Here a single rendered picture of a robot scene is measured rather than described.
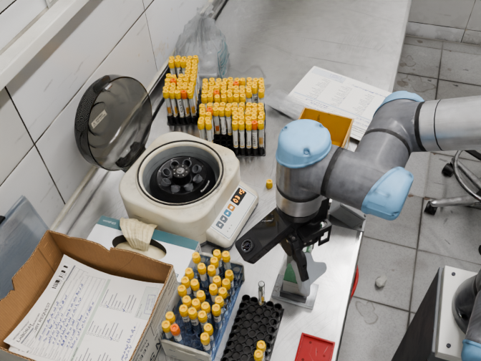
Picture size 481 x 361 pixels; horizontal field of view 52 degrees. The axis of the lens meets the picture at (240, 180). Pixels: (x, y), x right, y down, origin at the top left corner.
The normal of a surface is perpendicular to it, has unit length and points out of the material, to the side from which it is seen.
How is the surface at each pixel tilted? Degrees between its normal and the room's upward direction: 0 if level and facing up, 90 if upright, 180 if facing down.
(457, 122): 52
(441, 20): 90
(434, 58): 0
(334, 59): 0
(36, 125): 90
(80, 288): 2
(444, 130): 69
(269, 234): 31
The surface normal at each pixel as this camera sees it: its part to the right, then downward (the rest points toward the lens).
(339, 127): -0.38, 0.72
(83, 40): 0.95, 0.22
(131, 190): -0.04, -0.65
